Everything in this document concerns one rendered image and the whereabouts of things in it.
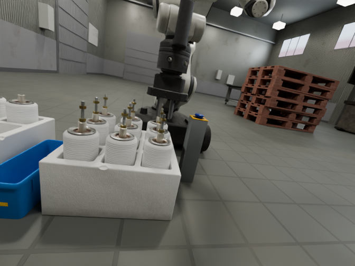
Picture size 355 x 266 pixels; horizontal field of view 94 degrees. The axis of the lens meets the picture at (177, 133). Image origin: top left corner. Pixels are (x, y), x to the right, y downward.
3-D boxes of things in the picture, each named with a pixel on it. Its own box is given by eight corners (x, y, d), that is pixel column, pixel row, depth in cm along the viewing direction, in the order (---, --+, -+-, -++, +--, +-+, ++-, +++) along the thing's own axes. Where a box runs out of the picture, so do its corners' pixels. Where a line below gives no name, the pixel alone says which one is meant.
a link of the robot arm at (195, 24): (157, 54, 49) (162, 10, 46) (190, 62, 52) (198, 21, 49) (161, 48, 39) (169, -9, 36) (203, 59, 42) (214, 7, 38)
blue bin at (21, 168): (47, 163, 72) (46, 138, 69) (74, 167, 74) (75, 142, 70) (-25, 219, 44) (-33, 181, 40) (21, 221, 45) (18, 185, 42)
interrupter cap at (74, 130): (75, 126, 53) (75, 124, 53) (99, 130, 54) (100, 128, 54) (61, 134, 46) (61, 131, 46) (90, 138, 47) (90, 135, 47)
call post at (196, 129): (176, 173, 85) (189, 115, 76) (189, 174, 87) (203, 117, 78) (178, 181, 79) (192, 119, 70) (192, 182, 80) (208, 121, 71)
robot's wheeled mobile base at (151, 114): (133, 118, 163) (137, 84, 153) (183, 125, 175) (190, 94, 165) (125, 142, 104) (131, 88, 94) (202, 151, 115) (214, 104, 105)
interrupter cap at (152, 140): (171, 148, 51) (172, 146, 51) (147, 145, 50) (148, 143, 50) (169, 139, 59) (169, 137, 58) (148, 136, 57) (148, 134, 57)
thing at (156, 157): (166, 197, 56) (176, 149, 51) (137, 196, 54) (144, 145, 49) (163, 180, 65) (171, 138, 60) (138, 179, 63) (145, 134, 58)
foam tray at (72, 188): (90, 155, 85) (91, 122, 80) (164, 163, 92) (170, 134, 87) (41, 215, 48) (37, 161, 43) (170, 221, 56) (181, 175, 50)
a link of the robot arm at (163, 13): (157, 33, 42) (155, 26, 52) (189, 42, 44) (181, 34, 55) (161, 2, 38) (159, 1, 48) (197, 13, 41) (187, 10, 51)
